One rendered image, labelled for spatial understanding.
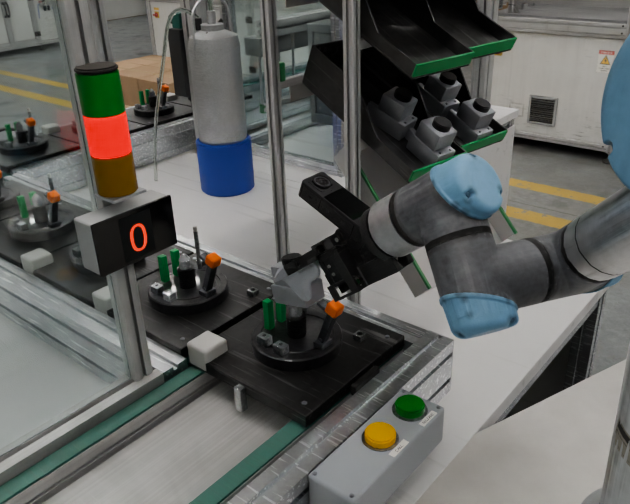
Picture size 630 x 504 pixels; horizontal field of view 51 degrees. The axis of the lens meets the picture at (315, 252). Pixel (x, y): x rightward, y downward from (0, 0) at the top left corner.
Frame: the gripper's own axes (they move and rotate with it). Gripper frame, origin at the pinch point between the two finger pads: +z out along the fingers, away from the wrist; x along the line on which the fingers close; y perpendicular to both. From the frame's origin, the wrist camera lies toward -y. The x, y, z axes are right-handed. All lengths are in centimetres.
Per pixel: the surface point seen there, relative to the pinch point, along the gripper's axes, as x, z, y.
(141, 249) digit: -18.8, 1.9, -11.5
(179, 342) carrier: -11.0, 19.8, 1.8
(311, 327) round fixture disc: 2.6, 6.0, 10.0
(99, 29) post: 43, 72, -81
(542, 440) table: 15.0, -12.7, 40.9
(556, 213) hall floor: 290, 118, 51
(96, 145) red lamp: -21.2, -5.4, -24.0
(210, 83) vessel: 54, 56, -52
